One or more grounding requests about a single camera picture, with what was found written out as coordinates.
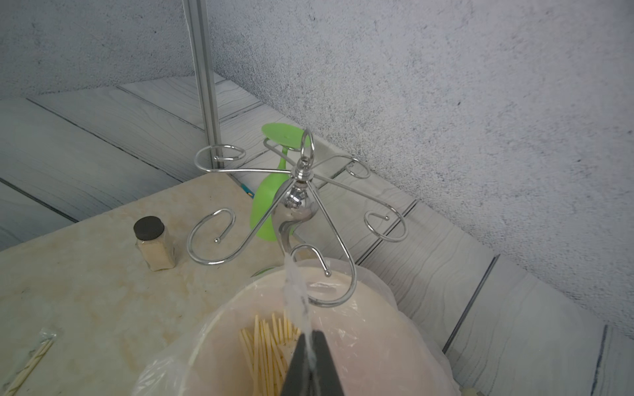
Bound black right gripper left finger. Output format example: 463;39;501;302
280;332;313;396

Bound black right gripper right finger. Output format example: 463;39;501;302
313;331;344;396

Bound chopsticks pair three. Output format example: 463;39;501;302
1;328;58;396

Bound bare chopsticks in bin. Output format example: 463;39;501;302
238;312;300;396

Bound white trash bin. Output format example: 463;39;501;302
182;266;462;396

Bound toothpick jar black lid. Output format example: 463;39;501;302
133;215;177;272

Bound chrome wire cup rack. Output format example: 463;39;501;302
186;130;405;308

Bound metal corner post left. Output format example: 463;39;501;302
183;0;221;145

